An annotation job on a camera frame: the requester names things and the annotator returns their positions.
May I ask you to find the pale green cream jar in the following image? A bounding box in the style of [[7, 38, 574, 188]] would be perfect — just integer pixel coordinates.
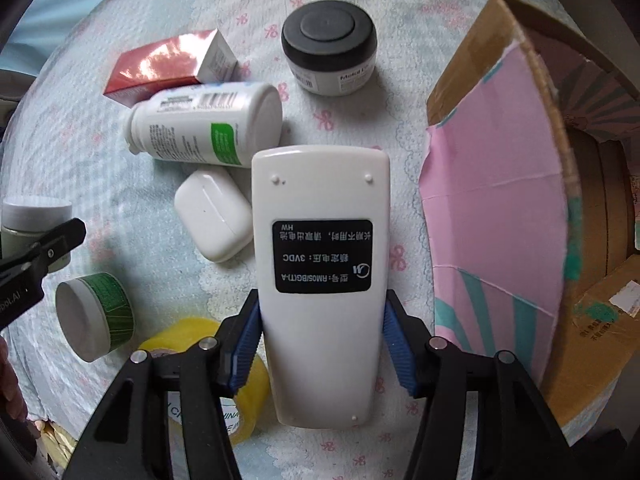
[[1, 195, 73, 258]]

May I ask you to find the white remote control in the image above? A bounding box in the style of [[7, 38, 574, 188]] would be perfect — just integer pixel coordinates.
[[252, 145, 390, 429]]

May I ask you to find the yellow tape roll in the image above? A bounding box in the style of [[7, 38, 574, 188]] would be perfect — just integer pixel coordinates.
[[139, 318, 270, 451]]

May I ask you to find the white jar green label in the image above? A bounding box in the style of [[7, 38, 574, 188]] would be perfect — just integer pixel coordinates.
[[55, 272, 134, 363]]

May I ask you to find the white earbuds case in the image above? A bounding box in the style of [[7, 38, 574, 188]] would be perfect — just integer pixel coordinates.
[[174, 166, 253, 263]]

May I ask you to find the white pill bottle green label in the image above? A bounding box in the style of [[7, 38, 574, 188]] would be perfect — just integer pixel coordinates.
[[122, 81, 283, 168]]

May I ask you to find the cardboard box pink lining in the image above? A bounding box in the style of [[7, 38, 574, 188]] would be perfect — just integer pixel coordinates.
[[419, 0, 639, 431]]

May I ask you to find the red and white carton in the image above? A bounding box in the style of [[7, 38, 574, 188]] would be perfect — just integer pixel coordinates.
[[103, 29, 238, 107]]

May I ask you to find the checkered floral bed quilt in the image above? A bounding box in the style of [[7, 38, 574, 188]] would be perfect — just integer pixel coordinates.
[[0, 0, 597, 480]]

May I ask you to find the black lid white jar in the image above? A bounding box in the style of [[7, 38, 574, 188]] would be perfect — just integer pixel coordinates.
[[281, 0, 378, 96]]

